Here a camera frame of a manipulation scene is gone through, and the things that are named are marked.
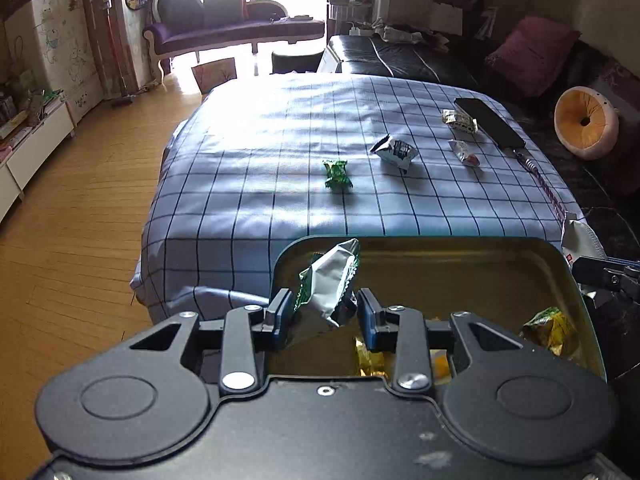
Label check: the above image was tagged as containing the small green candy packet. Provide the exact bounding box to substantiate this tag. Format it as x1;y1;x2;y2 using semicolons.
322;158;353;192

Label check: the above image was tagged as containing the white shelf rack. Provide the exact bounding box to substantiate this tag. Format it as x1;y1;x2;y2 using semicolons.
327;0;376;36

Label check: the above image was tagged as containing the gold metal tin tray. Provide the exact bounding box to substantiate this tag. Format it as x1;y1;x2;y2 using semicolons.
270;234;608;386

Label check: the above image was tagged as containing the low white cabinet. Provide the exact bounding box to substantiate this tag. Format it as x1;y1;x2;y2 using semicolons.
0;100;77;221

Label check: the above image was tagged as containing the purple chaise longue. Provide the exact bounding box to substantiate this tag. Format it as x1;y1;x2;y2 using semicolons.
142;0;326;76

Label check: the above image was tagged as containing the dark square cushion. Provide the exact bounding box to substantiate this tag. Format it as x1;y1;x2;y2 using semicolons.
202;0;248;26

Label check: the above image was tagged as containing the beige patterned snack packet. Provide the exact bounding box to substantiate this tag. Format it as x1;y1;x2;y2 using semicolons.
441;108;478;133

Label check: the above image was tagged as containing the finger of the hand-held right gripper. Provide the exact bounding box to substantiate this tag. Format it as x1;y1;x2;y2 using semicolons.
571;255;640;287
580;282;640;312

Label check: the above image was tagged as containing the white cartoon print cabinet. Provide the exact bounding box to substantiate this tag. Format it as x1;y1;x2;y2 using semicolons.
5;0;105;123

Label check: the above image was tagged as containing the black and white snack packet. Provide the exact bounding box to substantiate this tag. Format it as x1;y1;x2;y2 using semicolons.
370;134;418;175

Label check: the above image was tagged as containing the dark green snack packet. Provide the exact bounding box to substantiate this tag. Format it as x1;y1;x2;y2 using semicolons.
292;237;361;343

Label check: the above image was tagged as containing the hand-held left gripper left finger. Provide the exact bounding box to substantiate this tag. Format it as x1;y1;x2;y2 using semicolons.
129;287;293;396

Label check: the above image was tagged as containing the blue checked tablecloth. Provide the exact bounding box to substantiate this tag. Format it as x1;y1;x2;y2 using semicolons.
129;72;586;326

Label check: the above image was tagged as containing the gold candy packet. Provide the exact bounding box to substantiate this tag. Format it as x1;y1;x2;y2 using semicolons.
354;336;396;378

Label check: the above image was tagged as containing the black smartphone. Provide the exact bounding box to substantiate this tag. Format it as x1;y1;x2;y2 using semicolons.
454;97;528;150

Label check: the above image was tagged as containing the small white and red packet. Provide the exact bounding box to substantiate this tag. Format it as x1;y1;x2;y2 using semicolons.
447;139;483;168

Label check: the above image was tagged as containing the black leather sofa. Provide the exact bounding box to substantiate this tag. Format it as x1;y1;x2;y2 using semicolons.
325;35;640;386

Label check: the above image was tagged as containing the yellow green snack packet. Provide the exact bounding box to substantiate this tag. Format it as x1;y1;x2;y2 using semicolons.
520;306;581;358

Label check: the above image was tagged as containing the crumpled plastic bag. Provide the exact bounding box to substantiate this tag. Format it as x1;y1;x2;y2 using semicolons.
375;25;423;43

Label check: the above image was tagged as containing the dark floral cushion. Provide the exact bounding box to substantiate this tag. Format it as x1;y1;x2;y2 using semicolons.
597;60;640;111

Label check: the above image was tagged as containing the white paper bag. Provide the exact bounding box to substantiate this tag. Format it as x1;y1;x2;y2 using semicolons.
430;2;468;36

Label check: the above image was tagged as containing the round ring-shaped plush cushion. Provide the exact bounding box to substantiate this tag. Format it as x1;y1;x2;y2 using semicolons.
554;86;621;161

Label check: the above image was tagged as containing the magenta cushion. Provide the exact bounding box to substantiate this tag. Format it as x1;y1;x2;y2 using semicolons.
484;15;583;100

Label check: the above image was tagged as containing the red snack packet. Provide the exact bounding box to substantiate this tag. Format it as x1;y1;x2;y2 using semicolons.
560;212;607;267

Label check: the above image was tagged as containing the dark footstool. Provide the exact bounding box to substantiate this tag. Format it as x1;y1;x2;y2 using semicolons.
271;51;323;75

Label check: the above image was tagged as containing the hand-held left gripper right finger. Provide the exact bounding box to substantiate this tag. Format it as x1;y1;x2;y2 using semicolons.
356;287;523;391

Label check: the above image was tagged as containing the silver and orange snack packet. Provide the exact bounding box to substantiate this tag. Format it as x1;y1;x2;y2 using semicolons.
429;347;451;378

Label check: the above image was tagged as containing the red stick vacuum cleaner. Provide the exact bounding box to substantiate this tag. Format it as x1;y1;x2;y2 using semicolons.
97;0;133;107

